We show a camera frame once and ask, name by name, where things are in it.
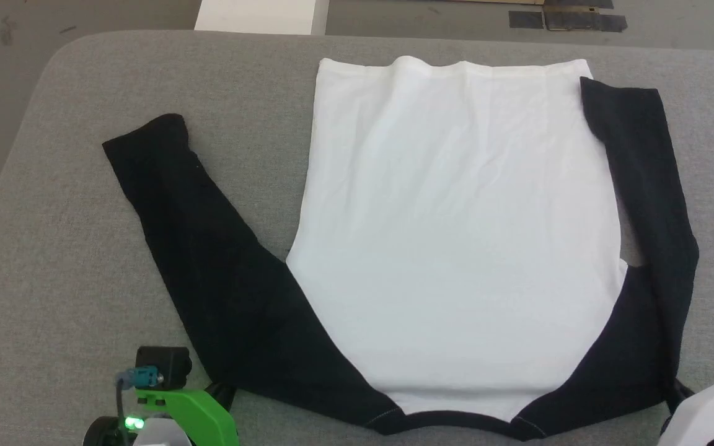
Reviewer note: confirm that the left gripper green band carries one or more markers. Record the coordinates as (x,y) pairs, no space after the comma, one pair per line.
(199,415)

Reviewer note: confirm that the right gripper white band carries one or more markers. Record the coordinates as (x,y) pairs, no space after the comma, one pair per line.
(704,415)

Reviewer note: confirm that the white shirt with black sleeves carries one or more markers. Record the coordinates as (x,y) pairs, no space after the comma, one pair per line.
(456,248)

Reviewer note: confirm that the left black round motor housing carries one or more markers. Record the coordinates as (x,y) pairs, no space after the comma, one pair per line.
(103,432)

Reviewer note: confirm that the white rectangular box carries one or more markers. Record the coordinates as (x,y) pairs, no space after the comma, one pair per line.
(258,15)

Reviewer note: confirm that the long black floor mat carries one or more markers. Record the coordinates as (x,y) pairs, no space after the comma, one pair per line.
(586,21)

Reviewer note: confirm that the small black floor mat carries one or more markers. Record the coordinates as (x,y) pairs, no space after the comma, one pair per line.
(525,20)

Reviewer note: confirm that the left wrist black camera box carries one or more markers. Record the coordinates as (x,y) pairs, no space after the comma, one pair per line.
(165,367)

